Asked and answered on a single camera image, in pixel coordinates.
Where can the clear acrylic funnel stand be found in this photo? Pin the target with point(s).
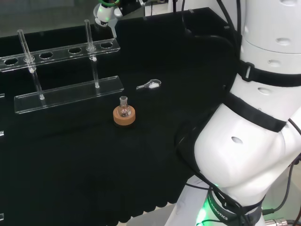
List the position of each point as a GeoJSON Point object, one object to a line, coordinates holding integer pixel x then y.
{"type": "Point", "coordinates": [70, 94]}

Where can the small glass round-bottom flask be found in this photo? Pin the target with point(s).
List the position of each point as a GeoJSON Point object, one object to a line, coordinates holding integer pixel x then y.
{"type": "Point", "coordinates": [124, 110]}

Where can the glass weighing funnel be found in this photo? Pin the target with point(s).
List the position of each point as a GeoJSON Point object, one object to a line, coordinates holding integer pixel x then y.
{"type": "Point", "coordinates": [152, 85]}

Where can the black cloth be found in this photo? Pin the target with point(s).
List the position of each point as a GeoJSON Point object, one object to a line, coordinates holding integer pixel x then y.
{"type": "Point", "coordinates": [70, 164]}

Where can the clear plastic funnel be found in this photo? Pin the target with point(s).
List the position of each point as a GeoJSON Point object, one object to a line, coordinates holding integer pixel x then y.
{"type": "Point", "coordinates": [114, 31]}

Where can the black pole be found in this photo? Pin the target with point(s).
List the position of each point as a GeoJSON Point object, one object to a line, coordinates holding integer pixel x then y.
{"type": "Point", "coordinates": [174, 5]}

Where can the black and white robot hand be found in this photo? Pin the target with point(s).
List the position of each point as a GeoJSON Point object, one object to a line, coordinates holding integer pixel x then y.
{"type": "Point", "coordinates": [104, 13]}

